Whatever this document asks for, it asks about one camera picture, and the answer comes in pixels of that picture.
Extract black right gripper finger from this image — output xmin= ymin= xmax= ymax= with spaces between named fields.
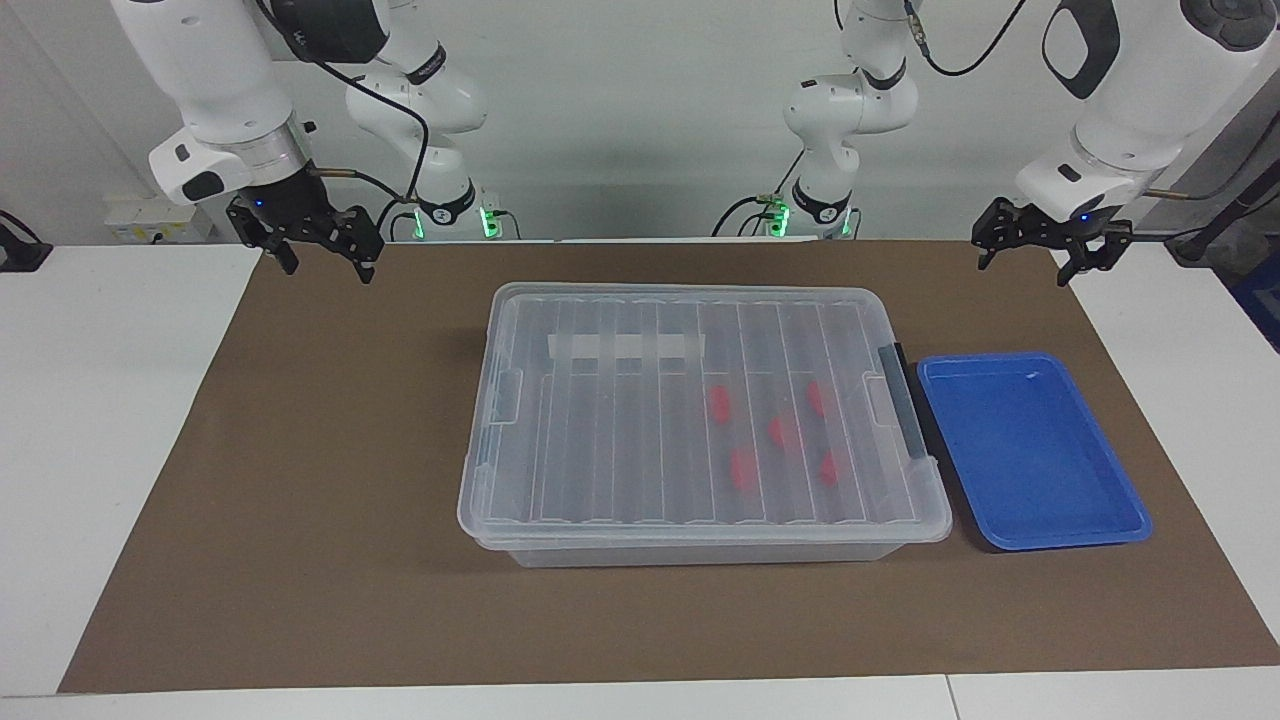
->
xmin=335 ymin=205 xmax=387 ymax=287
xmin=227 ymin=194 xmax=300 ymax=277

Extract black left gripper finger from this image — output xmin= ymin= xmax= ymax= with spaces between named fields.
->
xmin=1057 ymin=221 xmax=1135 ymax=289
xmin=971 ymin=196 xmax=1022 ymax=272

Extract clear ribbed plastic lid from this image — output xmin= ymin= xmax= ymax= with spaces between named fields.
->
xmin=457 ymin=283 xmax=953 ymax=551

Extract black box latch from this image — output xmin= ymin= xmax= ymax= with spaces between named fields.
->
xmin=878 ymin=343 xmax=929 ymax=459

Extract blue plastic tray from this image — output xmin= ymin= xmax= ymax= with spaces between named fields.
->
xmin=916 ymin=352 xmax=1153 ymax=552

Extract clear plastic storage box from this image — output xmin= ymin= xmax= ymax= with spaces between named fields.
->
xmin=475 ymin=288 xmax=948 ymax=569

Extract black stand pole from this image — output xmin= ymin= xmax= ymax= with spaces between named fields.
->
xmin=1168 ymin=165 xmax=1280 ymax=266

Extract blue crate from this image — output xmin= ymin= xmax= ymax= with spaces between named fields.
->
xmin=1228 ymin=255 xmax=1280 ymax=353

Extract brown table mat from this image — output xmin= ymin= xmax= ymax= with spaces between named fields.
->
xmin=57 ymin=238 xmax=1280 ymax=695

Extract white tape label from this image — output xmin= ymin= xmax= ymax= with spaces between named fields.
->
xmin=548 ymin=333 xmax=707 ymax=363

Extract black right arm base cables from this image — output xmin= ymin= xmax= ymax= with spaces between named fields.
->
xmin=375 ymin=195 xmax=421 ymax=241

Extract black arm base cables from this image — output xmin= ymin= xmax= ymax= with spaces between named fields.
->
xmin=712 ymin=150 xmax=801 ymax=239
xmin=375 ymin=195 xmax=421 ymax=241

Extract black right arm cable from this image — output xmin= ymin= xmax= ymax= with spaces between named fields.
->
xmin=255 ymin=0 xmax=433 ymax=206

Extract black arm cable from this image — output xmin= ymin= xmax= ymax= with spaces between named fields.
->
xmin=900 ymin=0 xmax=1263 ymax=201
xmin=255 ymin=0 xmax=433 ymax=206

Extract white wall socket strip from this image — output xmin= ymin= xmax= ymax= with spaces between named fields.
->
xmin=104 ymin=195 xmax=214 ymax=244

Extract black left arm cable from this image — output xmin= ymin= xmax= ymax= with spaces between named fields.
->
xmin=900 ymin=0 xmax=1263 ymax=201

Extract black clamp mount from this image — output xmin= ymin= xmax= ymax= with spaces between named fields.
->
xmin=0 ymin=210 xmax=53 ymax=273

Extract black left arm base cables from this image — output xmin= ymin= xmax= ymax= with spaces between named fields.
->
xmin=712 ymin=150 xmax=801 ymax=239

